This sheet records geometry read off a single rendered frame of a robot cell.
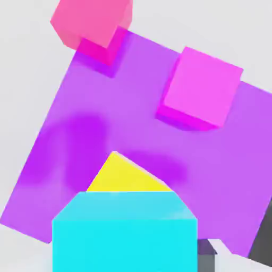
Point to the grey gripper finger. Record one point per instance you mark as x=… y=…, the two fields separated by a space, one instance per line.
x=205 y=261

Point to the small cyan cube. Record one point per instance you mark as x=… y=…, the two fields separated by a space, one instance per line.
x=125 y=240

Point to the small yellow cube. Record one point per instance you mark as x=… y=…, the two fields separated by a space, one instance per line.
x=121 y=176

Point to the small magenta cube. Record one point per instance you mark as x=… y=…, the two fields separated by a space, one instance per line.
x=201 y=89

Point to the small pink cube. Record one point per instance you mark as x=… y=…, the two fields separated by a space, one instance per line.
x=89 y=19

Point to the large dark grey box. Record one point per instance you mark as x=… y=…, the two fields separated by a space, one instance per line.
x=263 y=238

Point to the large purple box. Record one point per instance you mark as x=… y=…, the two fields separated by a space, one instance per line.
x=131 y=110

